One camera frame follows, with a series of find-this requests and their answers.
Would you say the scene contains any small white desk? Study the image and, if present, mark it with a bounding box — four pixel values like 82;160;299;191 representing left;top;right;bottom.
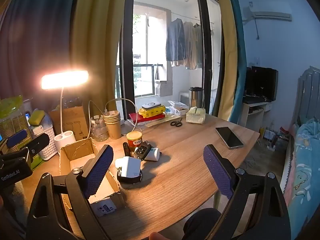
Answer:
242;97;273;132

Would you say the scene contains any beige hanging shirt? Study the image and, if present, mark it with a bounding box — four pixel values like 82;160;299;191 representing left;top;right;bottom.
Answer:
182;21;198;70

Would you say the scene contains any green packet of paper cups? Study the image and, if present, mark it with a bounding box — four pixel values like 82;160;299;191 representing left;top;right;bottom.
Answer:
0;95;33;140

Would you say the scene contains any person's leg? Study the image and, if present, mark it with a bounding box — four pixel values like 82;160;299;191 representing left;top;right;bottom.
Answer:
183;207;222;240

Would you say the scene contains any grey padded headboard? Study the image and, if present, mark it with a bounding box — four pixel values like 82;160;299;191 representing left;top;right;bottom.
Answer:
297;66;320;128

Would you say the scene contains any white charger adapter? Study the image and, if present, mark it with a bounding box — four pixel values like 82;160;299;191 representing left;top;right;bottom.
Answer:
122;156;142;178

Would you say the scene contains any red can with yellow lid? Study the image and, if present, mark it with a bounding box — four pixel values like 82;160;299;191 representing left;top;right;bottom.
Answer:
126;131;143;152

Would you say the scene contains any stainless steel thermos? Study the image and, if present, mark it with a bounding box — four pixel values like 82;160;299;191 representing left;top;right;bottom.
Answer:
189;87;203;109

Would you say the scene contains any dark blue curtain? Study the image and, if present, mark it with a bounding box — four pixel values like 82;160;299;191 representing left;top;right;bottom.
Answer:
0;0;83;105

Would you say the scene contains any black smartphone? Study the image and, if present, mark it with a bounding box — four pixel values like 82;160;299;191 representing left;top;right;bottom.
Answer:
215;127;244;150

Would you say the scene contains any white desk lamp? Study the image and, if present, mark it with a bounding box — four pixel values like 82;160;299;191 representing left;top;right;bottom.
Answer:
41;70;89;155

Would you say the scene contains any flat cardboard lamp box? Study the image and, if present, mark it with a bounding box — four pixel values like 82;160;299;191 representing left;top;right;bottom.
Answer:
49;106;92;140

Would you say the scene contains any yellow green sponge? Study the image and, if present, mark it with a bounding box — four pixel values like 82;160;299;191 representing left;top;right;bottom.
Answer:
27;109;45;127

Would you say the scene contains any yellow printed packet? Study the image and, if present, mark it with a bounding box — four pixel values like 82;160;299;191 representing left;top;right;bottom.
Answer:
139;106;167;118

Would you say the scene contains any white cable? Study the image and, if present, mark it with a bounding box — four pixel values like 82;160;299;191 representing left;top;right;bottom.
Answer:
88;100;107;130
104;98;138;130

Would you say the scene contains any white air conditioner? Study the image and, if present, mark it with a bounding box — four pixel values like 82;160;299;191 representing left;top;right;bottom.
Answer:
249;6;292;22

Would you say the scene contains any black car key fob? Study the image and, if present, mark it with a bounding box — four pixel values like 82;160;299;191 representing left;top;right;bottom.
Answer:
134;141;152;159

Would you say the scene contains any light wooden board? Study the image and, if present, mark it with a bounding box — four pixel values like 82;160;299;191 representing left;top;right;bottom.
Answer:
145;116;182;128

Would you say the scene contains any wristwatch with dark strap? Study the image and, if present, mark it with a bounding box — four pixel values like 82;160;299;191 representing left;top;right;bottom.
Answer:
117;169;143;184

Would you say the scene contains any blue printed blanket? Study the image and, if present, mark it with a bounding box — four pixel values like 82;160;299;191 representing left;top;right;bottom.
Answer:
287;119;320;240

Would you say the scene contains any red book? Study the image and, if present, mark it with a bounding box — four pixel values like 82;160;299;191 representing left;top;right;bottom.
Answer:
129;112;167;124

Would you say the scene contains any stack of brown paper cups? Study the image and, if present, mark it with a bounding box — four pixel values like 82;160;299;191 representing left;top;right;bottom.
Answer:
103;110;122;140

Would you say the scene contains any teal curtain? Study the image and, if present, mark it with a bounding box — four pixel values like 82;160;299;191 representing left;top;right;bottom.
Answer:
225;0;248;130

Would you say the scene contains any white medicine bottle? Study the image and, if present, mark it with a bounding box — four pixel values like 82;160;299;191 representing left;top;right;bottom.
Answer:
145;147;161;162

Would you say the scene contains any white woven plastic basket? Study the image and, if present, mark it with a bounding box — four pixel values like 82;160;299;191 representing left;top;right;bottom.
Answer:
31;124;60;160

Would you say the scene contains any pale green tissue pack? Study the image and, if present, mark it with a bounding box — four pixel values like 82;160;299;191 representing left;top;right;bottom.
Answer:
186;107;206;125

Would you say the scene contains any blue hanging shirt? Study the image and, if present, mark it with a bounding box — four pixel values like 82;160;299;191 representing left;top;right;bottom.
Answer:
166;18;187;62

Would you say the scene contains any white plastic bag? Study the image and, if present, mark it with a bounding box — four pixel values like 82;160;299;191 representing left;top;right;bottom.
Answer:
167;101;189;117

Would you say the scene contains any person's right hand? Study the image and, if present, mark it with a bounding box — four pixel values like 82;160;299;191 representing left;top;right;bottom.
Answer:
149;231;173;240

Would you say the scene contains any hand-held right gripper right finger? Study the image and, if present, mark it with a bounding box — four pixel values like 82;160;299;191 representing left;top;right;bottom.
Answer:
203;144;292;240

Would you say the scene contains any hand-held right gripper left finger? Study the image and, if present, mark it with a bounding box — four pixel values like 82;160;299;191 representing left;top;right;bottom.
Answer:
26;144;114;240

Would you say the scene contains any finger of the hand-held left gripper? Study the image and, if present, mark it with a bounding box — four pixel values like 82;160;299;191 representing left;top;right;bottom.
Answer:
25;133;50;158
0;128;28;153

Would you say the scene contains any black monitor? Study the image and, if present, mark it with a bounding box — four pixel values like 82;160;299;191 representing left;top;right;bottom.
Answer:
246;66;279;102

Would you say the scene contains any yellow curtain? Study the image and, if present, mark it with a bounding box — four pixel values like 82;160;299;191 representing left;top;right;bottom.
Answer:
72;0;135;110
214;0;240;125

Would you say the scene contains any black sliding door frame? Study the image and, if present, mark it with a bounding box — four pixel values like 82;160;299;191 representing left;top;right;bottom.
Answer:
119;0;225;117

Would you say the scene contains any grey hanging shirt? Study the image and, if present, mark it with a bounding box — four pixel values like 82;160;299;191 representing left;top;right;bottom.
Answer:
194;24;203;69

